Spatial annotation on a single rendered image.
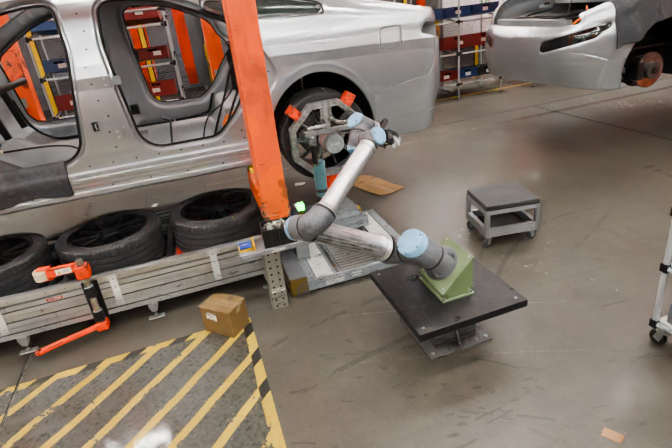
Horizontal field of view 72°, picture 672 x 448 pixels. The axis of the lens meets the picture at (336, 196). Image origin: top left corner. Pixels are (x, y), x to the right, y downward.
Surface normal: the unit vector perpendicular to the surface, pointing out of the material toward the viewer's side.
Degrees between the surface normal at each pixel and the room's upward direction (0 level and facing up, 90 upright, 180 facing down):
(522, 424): 0
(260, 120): 90
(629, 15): 87
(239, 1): 90
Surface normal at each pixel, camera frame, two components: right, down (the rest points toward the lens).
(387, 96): 0.31, 0.34
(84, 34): 0.25, 0.10
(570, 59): -0.61, 0.37
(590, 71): -0.41, 0.55
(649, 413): -0.11, -0.92
